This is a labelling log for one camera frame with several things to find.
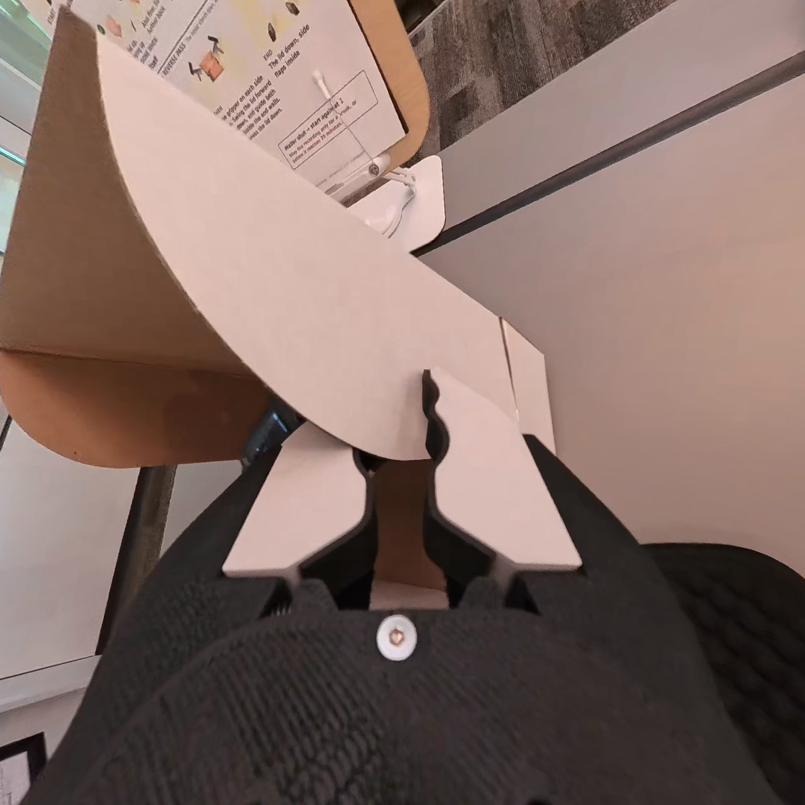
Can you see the printed instruction sheet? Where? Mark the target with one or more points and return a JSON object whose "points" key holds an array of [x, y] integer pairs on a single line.
{"points": [[251, 69]]}

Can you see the white cardboard box with lid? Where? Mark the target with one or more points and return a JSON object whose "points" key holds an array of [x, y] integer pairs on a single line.
{"points": [[264, 277]]}

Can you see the rounded wooden board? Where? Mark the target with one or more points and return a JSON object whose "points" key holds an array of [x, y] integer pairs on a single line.
{"points": [[402, 82]]}

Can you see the white metal document stand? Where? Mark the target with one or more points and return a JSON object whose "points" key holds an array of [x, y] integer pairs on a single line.
{"points": [[421, 201]]}

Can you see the dark metal post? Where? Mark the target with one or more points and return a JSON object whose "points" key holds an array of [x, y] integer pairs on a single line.
{"points": [[141, 541]]}

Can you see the black frame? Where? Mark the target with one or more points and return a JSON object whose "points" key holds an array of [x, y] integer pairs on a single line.
{"points": [[34, 764]]}

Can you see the black mesh chair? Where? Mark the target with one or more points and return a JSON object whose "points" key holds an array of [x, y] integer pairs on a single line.
{"points": [[736, 641]]}

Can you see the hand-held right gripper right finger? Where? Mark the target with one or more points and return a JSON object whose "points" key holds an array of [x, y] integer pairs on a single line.
{"points": [[503, 490]]}

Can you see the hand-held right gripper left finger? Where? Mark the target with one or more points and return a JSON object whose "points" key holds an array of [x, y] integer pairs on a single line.
{"points": [[295, 503]]}

